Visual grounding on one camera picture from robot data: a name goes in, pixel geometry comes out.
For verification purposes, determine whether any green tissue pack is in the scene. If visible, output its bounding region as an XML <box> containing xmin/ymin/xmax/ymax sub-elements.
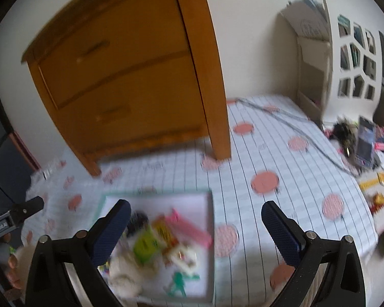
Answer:
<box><xmin>133</xmin><ymin>228</ymin><xmax>163</xmax><ymax>264</ymax></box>

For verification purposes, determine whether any white fluffy cloth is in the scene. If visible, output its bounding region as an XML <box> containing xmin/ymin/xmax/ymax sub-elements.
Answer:
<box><xmin>108</xmin><ymin>251</ymin><xmax>157</xmax><ymax>299</ymax></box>

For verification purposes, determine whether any yellow snack packet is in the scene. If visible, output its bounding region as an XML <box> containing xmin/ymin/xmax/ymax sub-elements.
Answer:
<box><xmin>152</xmin><ymin>215</ymin><xmax>179</xmax><ymax>248</ymax></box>

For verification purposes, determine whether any pink hair roller clip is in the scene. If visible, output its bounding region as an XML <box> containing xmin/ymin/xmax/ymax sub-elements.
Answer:
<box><xmin>164</xmin><ymin>209</ymin><xmax>213</xmax><ymax>249</ymax></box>

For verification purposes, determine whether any cream hair claw clip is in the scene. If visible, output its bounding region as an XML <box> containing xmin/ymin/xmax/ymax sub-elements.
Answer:
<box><xmin>166</xmin><ymin>243</ymin><xmax>198</xmax><ymax>277</ymax></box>

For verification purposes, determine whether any green toy figure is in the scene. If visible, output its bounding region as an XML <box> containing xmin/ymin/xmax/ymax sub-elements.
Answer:
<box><xmin>164</xmin><ymin>272</ymin><xmax>200</xmax><ymax>297</ymax></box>

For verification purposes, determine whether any white teal shallow tray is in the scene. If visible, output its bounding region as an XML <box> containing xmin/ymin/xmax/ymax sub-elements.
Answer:
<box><xmin>95</xmin><ymin>191</ymin><xmax>215</xmax><ymax>306</ymax></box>

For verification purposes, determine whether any yellow toy pile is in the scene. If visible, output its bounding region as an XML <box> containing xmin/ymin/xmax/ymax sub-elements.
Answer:
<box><xmin>357</xmin><ymin>168</ymin><xmax>384</xmax><ymax>214</ymax></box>

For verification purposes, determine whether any black tangled item pile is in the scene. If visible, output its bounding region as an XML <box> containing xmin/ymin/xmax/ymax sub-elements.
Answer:
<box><xmin>332</xmin><ymin>118</ymin><xmax>359</xmax><ymax>158</ymax></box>

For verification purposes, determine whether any white lattice shelf unit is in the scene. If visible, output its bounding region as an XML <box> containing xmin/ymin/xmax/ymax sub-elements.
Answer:
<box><xmin>281</xmin><ymin>0</ymin><xmax>382</xmax><ymax>126</ymax></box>

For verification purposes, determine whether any wooden nightstand cabinet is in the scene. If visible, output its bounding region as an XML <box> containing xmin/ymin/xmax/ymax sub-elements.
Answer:
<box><xmin>22</xmin><ymin>0</ymin><xmax>231</xmax><ymax>176</ymax></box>

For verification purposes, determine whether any black cable on mat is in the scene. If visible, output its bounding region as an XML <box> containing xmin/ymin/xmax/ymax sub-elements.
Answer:
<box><xmin>235</xmin><ymin>98</ymin><xmax>361</xmax><ymax>177</ymax></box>

